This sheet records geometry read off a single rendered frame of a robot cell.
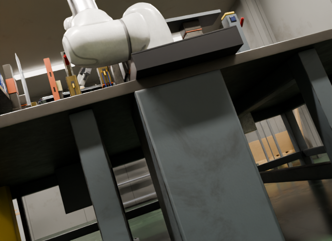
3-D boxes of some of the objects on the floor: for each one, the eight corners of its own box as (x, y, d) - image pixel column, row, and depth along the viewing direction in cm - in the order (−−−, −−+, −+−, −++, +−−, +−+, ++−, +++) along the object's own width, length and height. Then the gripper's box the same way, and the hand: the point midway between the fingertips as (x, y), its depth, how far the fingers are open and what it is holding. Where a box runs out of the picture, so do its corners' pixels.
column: (299, 269, 90) (221, 67, 102) (203, 312, 84) (132, 91, 96) (255, 250, 119) (198, 95, 132) (182, 281, 113) (130, 115, 126)
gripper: (82, 52, 201) (69, 82, 199) (92, 49, 179) (77, 82, 177) (93, 57, 204) (80, 87, 202) (103, 55, 182) (89, 88, 180)
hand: (79, 83), depth 190 cm, fingers open, 13 cm apart
